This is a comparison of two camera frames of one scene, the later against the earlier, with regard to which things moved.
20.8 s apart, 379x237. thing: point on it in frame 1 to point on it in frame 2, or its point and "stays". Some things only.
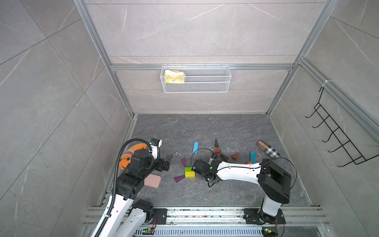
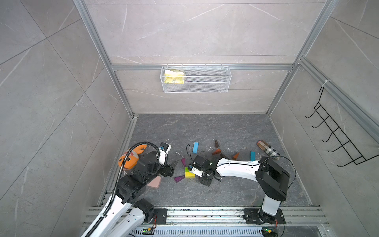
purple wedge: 179,178 stays
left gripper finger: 167,162 to 174,163
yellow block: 190,175 stays
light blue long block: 196,147 stays
